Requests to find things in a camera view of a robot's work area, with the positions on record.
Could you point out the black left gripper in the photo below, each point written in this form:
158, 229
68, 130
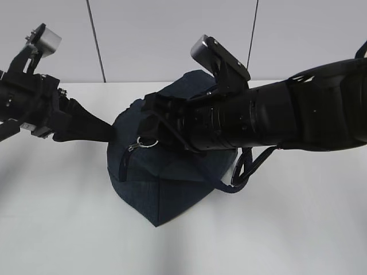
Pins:
35, 102

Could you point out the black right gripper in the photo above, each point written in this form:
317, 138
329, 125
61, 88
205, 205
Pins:
165, 121

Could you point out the navy blue insulated lunch bag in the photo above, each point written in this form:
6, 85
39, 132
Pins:
156, 181

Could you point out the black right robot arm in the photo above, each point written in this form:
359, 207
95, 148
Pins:
319, 109

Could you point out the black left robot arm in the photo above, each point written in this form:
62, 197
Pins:
36, 103

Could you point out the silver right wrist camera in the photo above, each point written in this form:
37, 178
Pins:
230, 74

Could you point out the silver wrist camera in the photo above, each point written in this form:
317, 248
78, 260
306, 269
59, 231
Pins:
43, 41
230, 74

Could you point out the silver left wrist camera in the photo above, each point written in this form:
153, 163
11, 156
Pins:
43, 41

